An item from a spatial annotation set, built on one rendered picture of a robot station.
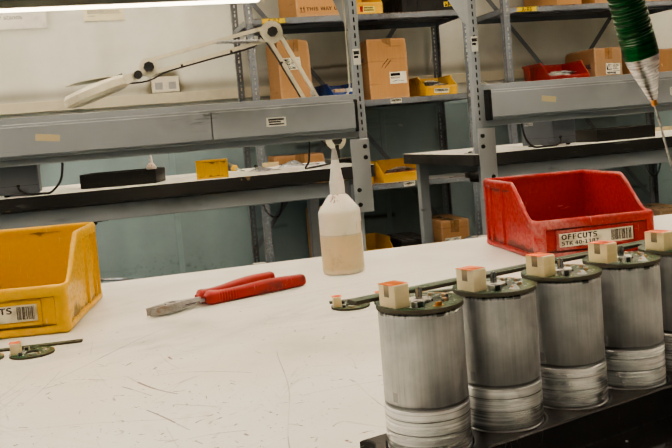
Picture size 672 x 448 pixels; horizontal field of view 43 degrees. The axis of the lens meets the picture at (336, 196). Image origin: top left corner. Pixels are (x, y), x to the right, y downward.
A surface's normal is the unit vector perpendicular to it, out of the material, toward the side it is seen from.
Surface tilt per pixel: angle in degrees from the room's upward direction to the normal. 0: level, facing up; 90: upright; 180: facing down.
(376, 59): 86
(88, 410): 0
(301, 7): 90
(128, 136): 90
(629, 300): 90
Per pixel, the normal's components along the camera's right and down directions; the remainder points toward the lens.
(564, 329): -0.20, 0.09
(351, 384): -0.08, -0.99
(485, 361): -0.45, 0.11
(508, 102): 0.26, 0.05
